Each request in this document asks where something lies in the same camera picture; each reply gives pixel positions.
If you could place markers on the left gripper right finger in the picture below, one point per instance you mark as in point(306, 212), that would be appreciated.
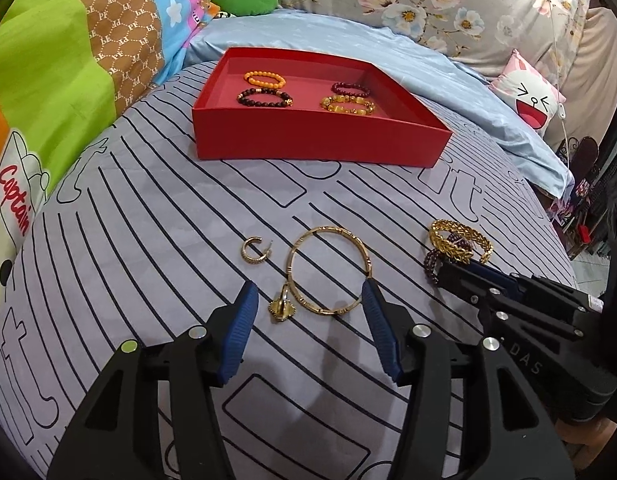
point(413, 355)

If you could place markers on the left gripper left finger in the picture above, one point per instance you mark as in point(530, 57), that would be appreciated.
point(205, 357)

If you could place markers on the gold hoop earring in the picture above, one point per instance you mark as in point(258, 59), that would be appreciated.
point(253, 251)

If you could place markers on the red jewelry tray box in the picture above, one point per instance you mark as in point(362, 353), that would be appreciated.
point(284, 104)

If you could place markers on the grey line-pattern bed sheet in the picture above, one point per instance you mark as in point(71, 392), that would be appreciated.
point(142, 241)

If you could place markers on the pink laughing cat pillow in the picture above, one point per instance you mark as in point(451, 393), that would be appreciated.
point(528, 93)

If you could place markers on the light blue blanket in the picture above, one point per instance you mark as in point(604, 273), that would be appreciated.
point(422, 71)

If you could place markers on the grey floral pillow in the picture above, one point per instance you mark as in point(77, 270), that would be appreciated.
point(572, 43)

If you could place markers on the colourful cartoon monkey quilt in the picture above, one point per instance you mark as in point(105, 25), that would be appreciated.
point(68, 69)

